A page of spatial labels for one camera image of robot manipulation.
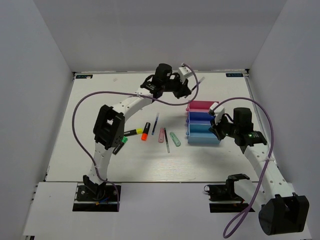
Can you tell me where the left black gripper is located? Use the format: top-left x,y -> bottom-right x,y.
162,73 -> 192,100

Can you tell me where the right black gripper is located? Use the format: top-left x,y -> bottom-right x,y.
209,113 -> 239,141

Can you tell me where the blue pen refill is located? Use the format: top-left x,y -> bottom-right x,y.
153,112 -> 160,129
190,77 -> 205,92

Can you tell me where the green capped black pen refill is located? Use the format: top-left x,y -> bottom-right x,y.
163,127 -> 170,154

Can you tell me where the yellow highlighter marker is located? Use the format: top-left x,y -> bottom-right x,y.
123,128 -> 143,137

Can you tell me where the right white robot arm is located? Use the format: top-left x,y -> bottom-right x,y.
209,103 -> 310,236

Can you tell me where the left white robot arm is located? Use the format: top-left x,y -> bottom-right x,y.
83,63 -> 195,200

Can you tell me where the pink storage bin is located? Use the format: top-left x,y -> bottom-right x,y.
185,100 -> 219,113

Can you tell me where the light blue storage bin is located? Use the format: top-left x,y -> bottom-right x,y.
186,122 -> 220,145

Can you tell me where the dark blue storage bin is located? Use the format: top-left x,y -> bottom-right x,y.
186,111 -> 215,125

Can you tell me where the pink correction tape case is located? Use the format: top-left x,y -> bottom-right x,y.
158,127 -> 165,143

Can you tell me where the orange highlighter marker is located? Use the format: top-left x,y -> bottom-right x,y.
141,122 -> 151,141

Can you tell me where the green correction tape case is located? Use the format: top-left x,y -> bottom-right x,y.
169,132 -> 181,147

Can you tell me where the green highlighter marker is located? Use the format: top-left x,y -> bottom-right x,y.
112,136 -> 128,155

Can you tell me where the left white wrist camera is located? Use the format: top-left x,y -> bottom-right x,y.
177,66 -> 193,84

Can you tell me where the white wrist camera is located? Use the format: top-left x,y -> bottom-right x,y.
208,102 -> 225,125
177,66 -> 193,84

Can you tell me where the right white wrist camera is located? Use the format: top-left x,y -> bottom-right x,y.
208,102 -> 225,125

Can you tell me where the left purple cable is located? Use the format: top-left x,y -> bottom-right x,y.
72,62 -> 204,213

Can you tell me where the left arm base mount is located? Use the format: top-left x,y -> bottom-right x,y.
72,184 -> 122,213

